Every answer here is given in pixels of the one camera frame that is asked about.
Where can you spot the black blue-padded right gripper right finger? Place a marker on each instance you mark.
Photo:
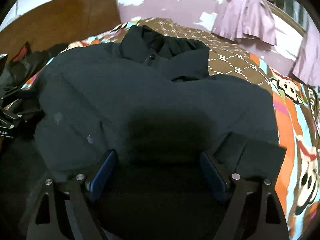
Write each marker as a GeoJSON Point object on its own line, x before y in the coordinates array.
{"type": "Point", "coordinates": [252, 210]}

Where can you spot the colourful cartoon patterned bedsheet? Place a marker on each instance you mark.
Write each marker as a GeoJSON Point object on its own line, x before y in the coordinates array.
{"type": "Point", "coordinates": [172, 199]}

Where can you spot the brown wooden headboard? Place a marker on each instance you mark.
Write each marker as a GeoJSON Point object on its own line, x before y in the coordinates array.
{"type": "Point", "coordinates": [59, 21]}

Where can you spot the knotted purple satin curtain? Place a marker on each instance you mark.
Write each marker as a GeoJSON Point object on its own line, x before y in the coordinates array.
{"type": "Point", "coordinates": [249, 19]}

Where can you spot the purple curtain panel at right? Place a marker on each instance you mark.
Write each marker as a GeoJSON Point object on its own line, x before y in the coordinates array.
{"type": "Point", "coordinates": [307, 64]}

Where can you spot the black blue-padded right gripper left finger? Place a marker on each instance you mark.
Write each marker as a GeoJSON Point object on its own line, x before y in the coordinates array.
{"type": "Point", "coordinates": [64, 209]}

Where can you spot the wooden framed barred window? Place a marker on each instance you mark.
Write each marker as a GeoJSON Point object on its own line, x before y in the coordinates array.
{"type": "Point", "coordinates": [292, 12]}

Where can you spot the large black padded jacket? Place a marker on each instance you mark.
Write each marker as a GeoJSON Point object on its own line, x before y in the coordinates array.
{"type": "Point", "coordinates": [151, 94]}

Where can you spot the black and red clothes pile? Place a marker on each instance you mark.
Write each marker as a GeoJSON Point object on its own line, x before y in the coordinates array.
{"type": "Point", "coordinates": [25, 65]}

